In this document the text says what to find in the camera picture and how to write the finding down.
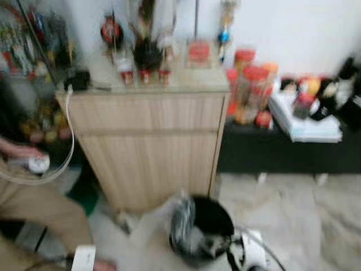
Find person hand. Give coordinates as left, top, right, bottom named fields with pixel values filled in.
left=0, top=135, right=45, bottom=161

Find clear plastic bin liner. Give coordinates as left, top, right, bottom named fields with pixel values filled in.
left=121, top=191, right=198, bottom=260

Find black rubbish bin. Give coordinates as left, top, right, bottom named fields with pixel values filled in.
left=169, top=195, right=235, bottom=266

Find round white device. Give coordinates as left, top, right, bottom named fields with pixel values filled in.
left=27, top=155, right=51, bottom=174

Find black box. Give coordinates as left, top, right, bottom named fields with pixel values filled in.
left=333, top=56, right=361, bottom=132

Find person leg khaki trousers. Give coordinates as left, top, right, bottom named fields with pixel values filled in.
left=0, top=158, right=94, bottom=255

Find black bottle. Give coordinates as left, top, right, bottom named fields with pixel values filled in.
left=311, top=79, right=339, bottom=121

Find stack of white papers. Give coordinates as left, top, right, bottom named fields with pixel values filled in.
left=268, top=90, right=344, bottom=143

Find green object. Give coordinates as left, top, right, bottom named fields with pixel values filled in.
left=67, top=167, right=101, bottom=216

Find black power adapter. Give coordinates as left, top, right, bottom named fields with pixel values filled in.
left=64, top=69, right=91, bottom=91

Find glass display cabinet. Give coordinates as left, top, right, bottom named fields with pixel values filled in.
left=0, top=0, right=77, bottom=145

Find black low bench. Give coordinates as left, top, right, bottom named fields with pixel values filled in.
left=217, top=121, right=361, bottom=174

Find orange-lid jar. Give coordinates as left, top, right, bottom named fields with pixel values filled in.
left=261, top=61, right=280, bottom=91

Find light wooden cabinet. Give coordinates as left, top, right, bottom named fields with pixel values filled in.
left=56, top=54, right=232, bottom=212

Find large clear red-lid jar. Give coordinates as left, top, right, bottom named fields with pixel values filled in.
left=236, top=65, right=270, bottom=125

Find white bottle red base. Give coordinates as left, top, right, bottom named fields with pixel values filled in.
left=116, top=51, right=136, bottom=86

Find pinkish crumpled item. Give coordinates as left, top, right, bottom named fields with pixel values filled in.
left=93, top=259, right=117, bottom=271

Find round red black ornament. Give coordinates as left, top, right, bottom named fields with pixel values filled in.
left=100, top=14, right=125, bottom=49

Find slim red jar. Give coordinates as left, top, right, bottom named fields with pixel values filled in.
left=226, top=68, right=239, bottom=116

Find tall red-lid jar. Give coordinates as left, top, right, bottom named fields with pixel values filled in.
left=233, top=48, right=256, bottom=74

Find dark pot with feathers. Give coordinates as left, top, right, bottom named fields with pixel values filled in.
left=129, top=0, right=165, bottom=73

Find blue ornament stick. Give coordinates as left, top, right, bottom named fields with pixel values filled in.
left=217, top=0, right=237, bottom=63

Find red clear box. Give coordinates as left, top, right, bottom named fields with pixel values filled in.
left=186, top=40, right=212, bottom=68

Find white cable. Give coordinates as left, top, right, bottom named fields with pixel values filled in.
left=0, top=85, right=77, bottom=186

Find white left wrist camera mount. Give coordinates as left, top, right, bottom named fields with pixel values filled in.
left=71, top=244, right=96, bottom=271

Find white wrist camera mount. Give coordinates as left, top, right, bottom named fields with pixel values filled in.
left=228, top=229, right=270, bottom=271
left=71, top=244, right=96, bottom=271

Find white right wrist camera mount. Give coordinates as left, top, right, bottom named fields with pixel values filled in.
left=228, top=229, right=270, bottom=271

